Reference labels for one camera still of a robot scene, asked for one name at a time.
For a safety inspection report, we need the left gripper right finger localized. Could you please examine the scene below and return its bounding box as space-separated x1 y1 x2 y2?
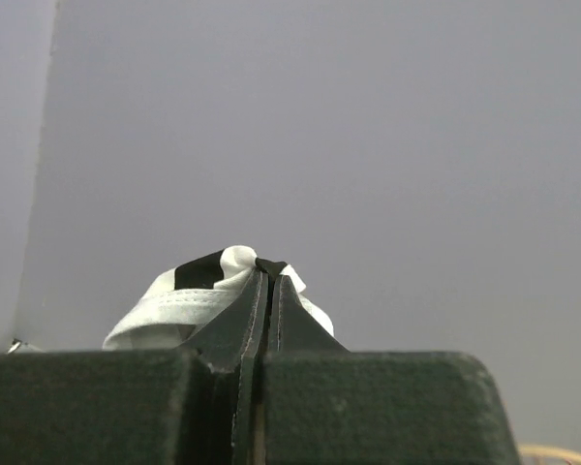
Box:
263 277 520 464

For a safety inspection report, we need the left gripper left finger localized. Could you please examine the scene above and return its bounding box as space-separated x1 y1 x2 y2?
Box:
0 271 267 464

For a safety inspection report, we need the black white striped shirt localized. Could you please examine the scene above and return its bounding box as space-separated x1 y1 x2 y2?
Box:
102 245 344 351

